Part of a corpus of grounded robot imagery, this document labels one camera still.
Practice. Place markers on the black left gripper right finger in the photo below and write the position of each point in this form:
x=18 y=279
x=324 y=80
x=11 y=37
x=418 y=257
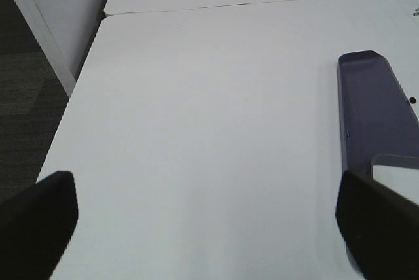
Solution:
x=379 y=227

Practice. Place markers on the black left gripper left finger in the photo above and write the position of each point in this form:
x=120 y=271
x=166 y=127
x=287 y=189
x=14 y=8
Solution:
x=36 y=227

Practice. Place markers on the purple plastic dustpan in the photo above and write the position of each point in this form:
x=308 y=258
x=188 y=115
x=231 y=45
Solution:
x=378 y=126

